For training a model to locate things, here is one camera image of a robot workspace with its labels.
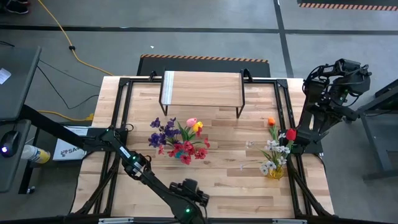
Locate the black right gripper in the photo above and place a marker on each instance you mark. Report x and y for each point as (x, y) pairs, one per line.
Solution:
(339, 96)

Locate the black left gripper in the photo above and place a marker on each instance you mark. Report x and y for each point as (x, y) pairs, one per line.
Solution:
(185, 188)

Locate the red artificial tulip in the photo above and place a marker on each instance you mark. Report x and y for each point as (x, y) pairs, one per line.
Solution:
(291, 134)

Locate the blue cut glass vase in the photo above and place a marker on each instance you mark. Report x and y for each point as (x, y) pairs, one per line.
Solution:
(178, 155)

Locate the red artificial flower bunch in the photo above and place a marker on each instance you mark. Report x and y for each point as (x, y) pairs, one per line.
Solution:
(186, 147)

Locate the white artificial flower bunch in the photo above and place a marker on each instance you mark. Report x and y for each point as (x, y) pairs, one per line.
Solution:
(273, 144)

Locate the yellow artificial tulip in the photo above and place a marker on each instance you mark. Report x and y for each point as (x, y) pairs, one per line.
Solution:
(198, 126)

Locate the purple artificial flower bunch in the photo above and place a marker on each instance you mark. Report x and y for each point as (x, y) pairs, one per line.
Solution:
(169, 132)

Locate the yellow cut glass vase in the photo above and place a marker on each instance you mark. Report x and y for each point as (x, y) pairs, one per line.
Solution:
(276, 175)

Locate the pink artificial tulip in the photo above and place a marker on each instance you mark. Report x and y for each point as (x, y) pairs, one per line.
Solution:
(191, 122)

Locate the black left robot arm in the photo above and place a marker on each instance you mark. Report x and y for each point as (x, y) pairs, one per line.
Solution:
(155, 186)

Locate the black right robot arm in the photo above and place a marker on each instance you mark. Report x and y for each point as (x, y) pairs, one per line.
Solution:
(312, 102)

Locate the wooden shelf with black legs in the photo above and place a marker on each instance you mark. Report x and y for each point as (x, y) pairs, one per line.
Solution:
(205, 88)

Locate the grey metal cart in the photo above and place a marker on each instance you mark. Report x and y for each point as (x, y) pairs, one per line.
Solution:
(384, 163)

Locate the orange artificial tulip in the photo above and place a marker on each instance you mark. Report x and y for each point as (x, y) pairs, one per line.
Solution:
(271, 121)

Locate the black mat with striped edge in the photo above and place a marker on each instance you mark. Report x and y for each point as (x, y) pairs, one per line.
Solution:
(202, 67)
(348, 3)

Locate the white printed box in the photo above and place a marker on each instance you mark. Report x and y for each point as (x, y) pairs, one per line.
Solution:
(66, 152)

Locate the white and yellow bottle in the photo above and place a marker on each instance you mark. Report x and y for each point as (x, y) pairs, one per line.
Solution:
(34, 154)

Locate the grey mouse tray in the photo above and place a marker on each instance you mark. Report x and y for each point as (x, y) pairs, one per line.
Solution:
(15, 174)

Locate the black computer mouse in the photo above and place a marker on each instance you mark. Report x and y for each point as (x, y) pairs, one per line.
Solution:
(11, 143)

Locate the grey desk top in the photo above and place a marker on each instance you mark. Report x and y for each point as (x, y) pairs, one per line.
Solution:
(18, 93)

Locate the white paper note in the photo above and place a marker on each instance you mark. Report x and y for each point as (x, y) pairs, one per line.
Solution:
(4, 76)

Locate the person's foot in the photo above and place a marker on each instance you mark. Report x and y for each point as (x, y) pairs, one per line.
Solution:
(17, 7)

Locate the silver metal bracket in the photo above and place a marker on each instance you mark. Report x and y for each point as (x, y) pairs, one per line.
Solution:
(289, 221)
(115, 221)

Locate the black aluminium table frame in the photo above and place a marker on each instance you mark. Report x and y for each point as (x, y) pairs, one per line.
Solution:
(123, 82)

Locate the black desk frame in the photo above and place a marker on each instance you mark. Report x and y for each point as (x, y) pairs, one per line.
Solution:
(46, 124)

